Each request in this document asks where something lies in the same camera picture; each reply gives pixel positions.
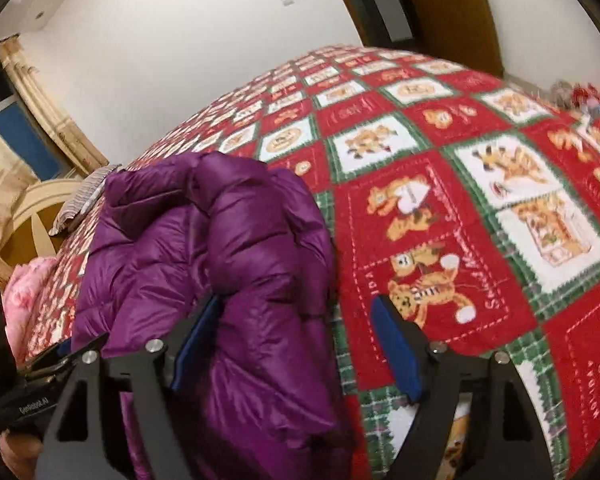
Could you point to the red patchwork printed blanket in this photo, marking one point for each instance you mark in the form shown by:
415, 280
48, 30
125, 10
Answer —
455, 210

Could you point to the pile of mixed clothes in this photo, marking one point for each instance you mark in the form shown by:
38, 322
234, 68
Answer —
590, 97

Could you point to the person's left hand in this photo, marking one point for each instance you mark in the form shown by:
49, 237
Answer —
17, 455

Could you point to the pink floral quilt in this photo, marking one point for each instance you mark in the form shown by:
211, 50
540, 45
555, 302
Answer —
25, 295

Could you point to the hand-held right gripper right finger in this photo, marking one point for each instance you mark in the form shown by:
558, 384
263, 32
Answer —
397, 355

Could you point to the striped pillow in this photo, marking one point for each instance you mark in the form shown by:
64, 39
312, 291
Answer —
80, 200

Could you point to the brown wooden door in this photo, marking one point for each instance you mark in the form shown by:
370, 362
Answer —
455, 20

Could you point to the cream wooden headboard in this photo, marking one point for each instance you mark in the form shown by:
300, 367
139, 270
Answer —
35, 210

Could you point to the window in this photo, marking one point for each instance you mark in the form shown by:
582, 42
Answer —
25, 140

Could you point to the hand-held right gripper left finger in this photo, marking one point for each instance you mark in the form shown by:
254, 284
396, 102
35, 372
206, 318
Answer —
182, 362

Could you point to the purple puffer jacket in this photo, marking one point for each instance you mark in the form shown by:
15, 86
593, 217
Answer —
230, 260

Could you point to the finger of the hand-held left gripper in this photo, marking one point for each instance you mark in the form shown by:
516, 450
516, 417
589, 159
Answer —
50, 357

